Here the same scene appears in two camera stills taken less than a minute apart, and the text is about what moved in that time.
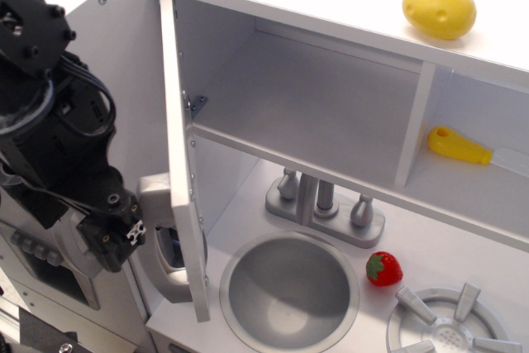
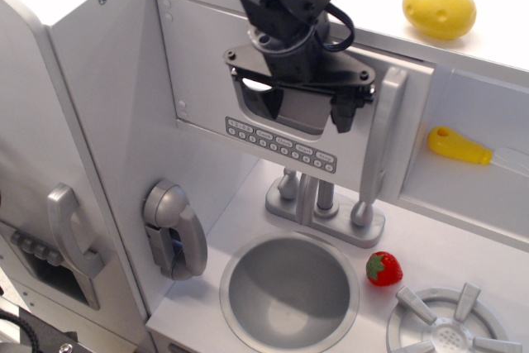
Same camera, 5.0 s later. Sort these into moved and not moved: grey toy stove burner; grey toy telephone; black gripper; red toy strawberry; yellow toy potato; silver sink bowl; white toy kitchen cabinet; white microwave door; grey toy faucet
Moved: white microwave door; grey toy telephone; black gripper
Not moved: white toy kitchen cabinet; red toy strawberry; grey toy faucet; silver sink bowl; grey toy stove burner; yellow toy potato
